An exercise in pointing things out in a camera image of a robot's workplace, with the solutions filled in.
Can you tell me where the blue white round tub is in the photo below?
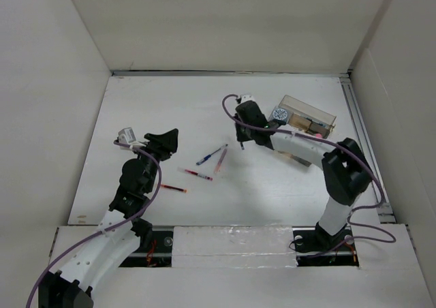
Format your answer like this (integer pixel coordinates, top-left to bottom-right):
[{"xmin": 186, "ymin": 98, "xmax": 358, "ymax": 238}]
[{"xmin": 269, "ymin": 106, "xmax": 291, "ymax": 124}]

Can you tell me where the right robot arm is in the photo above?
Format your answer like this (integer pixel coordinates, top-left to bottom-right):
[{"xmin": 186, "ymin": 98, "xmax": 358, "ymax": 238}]
[{"xmin": 234, "ymin": 95, "xmax": 371, "ymax": 253}]

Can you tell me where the clear desk organizer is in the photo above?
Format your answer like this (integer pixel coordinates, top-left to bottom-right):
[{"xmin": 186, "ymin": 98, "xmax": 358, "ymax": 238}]
[{"xmin": 268, "ymin": 94, "xmax": 338, "ymax": 168}]

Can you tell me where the pink red gel pen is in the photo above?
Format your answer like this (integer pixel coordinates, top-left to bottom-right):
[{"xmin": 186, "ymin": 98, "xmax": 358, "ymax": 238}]
[{"xmin": 214, "ymin": 148, "xmax": 228, "ymax": 174}]

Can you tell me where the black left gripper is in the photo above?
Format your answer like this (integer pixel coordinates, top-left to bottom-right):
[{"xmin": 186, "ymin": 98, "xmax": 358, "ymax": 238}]
[{"xmin": 130, "ymin": 129, "xmax": 176, "ymax": 193}]

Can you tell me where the blue ballpoint pen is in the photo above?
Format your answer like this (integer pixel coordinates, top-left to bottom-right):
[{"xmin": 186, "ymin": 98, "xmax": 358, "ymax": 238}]
[{"xmin": 196, "ymin": 144, "xmax": 228, "ymax": 166}]

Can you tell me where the orange red pen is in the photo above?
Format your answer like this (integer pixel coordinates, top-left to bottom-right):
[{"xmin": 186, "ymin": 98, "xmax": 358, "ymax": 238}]
[{"xmin": 159, "ymin": 184, "xmax": 187, "ymax": 194}]

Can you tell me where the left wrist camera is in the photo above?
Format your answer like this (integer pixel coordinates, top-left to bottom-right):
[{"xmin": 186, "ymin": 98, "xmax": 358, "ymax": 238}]
[{"xmin": 117, "ymin": 127, "xmax": 137, "ymax": 145}]

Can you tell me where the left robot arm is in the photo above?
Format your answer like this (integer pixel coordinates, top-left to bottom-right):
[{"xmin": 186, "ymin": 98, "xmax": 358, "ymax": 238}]
[{"xmin": 32, "ymin": 128, "xmax": 178, "ymax": 307}]

